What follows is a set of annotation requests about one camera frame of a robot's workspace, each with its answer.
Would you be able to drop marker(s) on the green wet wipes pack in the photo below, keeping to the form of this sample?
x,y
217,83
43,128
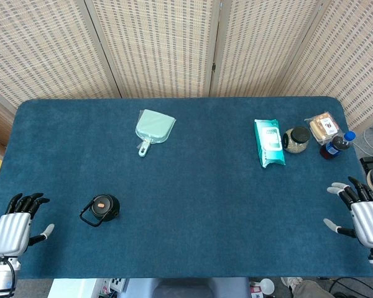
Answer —
x,y
268,142

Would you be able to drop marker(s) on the person's leg in khaki trousers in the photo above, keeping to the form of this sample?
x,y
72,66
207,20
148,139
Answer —
x,y
312,289

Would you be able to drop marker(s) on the packaged bread rolls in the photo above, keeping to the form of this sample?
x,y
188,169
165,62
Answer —
x,y
323,126

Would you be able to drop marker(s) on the white round lamp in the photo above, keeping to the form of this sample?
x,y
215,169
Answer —
x,y
265,286

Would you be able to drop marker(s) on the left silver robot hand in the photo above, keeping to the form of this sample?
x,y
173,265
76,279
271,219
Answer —
x,y
11,231

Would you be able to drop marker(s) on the glass jar with black lid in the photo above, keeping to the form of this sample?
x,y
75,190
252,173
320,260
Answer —
x,y
296,139

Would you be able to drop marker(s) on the cola bottle with blue cap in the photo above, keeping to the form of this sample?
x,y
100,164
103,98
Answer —
x,y
335,146

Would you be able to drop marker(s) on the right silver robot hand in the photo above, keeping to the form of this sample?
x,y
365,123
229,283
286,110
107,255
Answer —
x,y
366,222

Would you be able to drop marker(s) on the woven folding screen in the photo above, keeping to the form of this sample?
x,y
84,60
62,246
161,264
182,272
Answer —
x,y
186,46

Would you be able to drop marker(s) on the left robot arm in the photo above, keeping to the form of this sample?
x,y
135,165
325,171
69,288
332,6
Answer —
x,y
0,274

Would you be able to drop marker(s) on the mint green dustpan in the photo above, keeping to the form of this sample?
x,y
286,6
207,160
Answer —
x,y
153,127

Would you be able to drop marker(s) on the white box with markers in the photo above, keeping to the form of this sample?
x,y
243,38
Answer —
x,y
88,288

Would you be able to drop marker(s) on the blue table cloth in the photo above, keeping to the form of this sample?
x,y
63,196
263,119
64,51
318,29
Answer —
x,y
186,192

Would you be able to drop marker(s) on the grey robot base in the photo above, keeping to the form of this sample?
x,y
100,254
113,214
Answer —
x,y
186,288

